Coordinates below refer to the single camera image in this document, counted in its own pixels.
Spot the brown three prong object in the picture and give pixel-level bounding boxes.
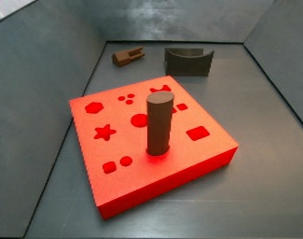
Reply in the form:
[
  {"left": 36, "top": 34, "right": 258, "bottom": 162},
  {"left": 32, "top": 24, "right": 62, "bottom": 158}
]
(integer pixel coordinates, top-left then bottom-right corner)
[{"left": 111, "top": 47, "right": 144, "bottom": 67}]

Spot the black curved fixture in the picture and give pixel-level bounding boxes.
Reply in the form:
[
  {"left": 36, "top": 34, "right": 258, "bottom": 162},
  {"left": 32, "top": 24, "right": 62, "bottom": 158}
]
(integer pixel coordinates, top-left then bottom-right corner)
[{"left": 164, "top": 48, "right": 215, "bottom": 77}]

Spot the dark brown cylinder peg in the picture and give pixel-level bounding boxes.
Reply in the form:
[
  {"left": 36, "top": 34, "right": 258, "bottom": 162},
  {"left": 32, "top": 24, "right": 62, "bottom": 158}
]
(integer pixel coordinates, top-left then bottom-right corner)
[{"left": 146, "top": 91, "right": 175, "bottom": 156}]

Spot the red block with shaped holes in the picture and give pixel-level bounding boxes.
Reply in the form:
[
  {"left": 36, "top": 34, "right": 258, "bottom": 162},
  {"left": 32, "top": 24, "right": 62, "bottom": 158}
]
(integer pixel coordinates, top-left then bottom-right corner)
[{"left": 70, "top": 77, "right": 238, "bottom": 219}]

